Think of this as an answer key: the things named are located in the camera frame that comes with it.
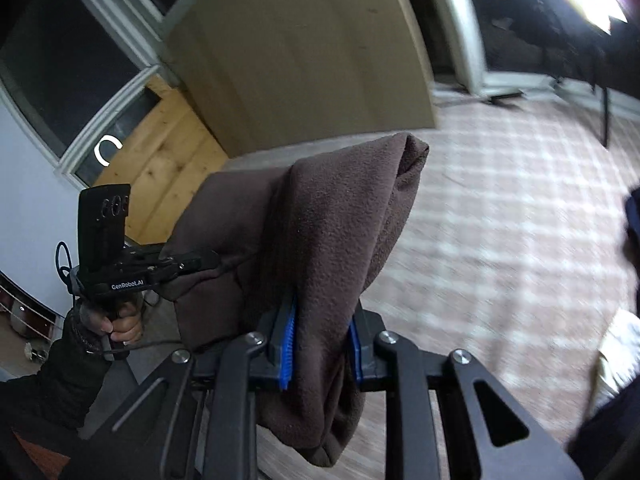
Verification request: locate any white garment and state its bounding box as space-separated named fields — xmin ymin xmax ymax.
xmin=587 ymin=309 xmax=639 ymax=417

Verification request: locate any person's left hand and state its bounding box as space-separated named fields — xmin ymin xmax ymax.
xmin=79 ymin=302 xmax=143 ymax=346

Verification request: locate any white door frame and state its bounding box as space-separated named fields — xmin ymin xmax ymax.
xmin=433 ymin=0 xmax=525 ymax=98

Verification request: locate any brown fleece garment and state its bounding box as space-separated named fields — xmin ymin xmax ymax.
xmin=160 ymin=132 xmax=428 ymax=467

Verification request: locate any black cable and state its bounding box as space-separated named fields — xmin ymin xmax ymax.
xmin=53 ymin=239 xmax=76 ymax=296

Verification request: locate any light wooden headboard panel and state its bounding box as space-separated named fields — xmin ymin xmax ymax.
xmin=163 ymin=0 xmax=436 ymax=157

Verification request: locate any pine wood board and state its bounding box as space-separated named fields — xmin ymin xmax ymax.
xmin=96 ymin=75 xmax=228 ymax=245

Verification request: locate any plaid bed sheet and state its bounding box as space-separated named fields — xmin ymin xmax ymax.
xmin=362 ymin=100 xmax=639 ymax=442

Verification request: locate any navy blue garment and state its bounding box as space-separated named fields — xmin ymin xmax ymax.
xmin=566 ymin=194 xmax=640 ymax=480

